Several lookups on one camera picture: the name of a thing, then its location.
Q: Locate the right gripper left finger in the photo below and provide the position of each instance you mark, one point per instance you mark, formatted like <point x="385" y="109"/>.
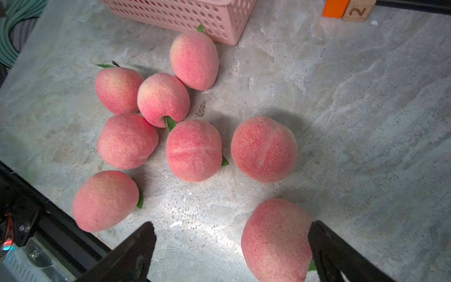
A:
<point x="129" y="261"/>

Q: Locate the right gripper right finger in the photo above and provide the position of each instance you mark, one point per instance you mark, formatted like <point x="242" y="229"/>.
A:
<point x="335" y="260"/>

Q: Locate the peach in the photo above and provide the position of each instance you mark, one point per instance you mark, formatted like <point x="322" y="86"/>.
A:
<point x="275" y="242"/>
<point x="194" y="151"/>
<point x="163" y="95"/>
<point x="117" y="88"/>
<point x="264" y="150"/>
<point x="104" y="200"/>
<point x="127" y="141"/>

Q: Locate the peach nearest basket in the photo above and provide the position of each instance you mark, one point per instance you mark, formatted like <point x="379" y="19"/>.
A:
<point x="194" y="60"/>

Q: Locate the pink plastic basket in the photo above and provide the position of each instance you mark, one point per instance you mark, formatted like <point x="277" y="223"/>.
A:
<point x="223" y="21"/>

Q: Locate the peach front bottom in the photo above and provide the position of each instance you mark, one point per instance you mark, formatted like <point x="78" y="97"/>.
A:
<point x="104" y="200"/>

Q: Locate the wooden number block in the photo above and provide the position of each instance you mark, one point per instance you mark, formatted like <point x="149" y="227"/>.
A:
<point x="358" y="10"/>

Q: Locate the orange block on table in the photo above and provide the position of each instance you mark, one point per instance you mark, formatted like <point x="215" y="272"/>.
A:
<point x="335" y="8"/>

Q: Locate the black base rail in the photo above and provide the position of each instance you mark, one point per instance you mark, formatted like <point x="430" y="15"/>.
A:
<point x="31" y="213"/>

